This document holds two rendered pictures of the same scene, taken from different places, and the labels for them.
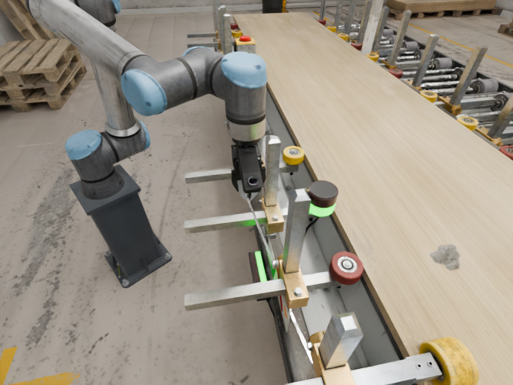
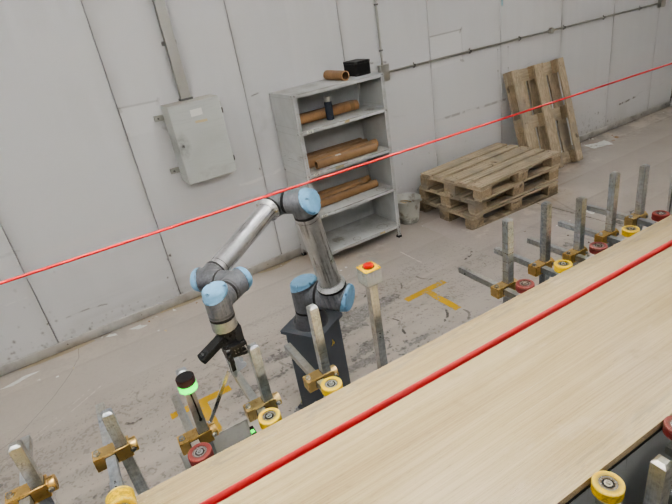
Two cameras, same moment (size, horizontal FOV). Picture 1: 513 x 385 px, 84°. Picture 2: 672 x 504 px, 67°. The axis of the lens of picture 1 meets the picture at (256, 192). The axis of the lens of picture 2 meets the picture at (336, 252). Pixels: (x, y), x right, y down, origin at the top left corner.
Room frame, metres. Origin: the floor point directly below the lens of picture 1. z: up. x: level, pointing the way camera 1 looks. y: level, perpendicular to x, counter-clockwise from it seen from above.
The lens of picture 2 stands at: (0.60, -1.56, 2.13)
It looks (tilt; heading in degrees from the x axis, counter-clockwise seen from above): 26 degrees down; 74
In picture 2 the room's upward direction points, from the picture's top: 10 degrees counter-clockwise
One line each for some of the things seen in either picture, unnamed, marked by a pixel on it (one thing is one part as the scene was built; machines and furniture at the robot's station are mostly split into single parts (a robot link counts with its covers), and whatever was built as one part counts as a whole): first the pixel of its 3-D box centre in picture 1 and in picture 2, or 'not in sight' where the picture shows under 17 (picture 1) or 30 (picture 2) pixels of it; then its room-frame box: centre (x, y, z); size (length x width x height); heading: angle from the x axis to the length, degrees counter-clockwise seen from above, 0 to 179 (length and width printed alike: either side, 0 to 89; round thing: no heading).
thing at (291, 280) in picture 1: (292, 279); (198, 437); (0.40, -0.10, 0.85); 0.13 x 0.06 x 0.05; 10
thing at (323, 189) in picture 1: (315, 224); (193, 401); (0.43, -0.13, 1.03); 0.06 x 0.06 x 0.22; 10
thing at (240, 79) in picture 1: (243, 88); (218, 301); (0.60, 0.03, 1.28); 0.10 x 0.09 x 0.12; 46
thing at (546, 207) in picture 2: (225, 46); (545, 247); (2.14, 0.21, 0.93); 0.03 x 0.03 x 0.48; 10
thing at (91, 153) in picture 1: (91, 153); (306, 292); (1.05, 0.74, 0.79); 0.17 x 0.15 x 0.18; 136
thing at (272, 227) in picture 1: (271, 211); (262, 405); (0.64, -0.05, 0.84); 0.13 x 0.06 x 0.05; 10
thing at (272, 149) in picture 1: (270, 200); (266, 396); (0.67, -0.05, 0.87); 0.03 x 0.03 x 0.48; 10
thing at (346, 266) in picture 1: (343, 275); (203, 462); (0.40, -0.23, 0.85); 0.08 x 0.08 x 0.11
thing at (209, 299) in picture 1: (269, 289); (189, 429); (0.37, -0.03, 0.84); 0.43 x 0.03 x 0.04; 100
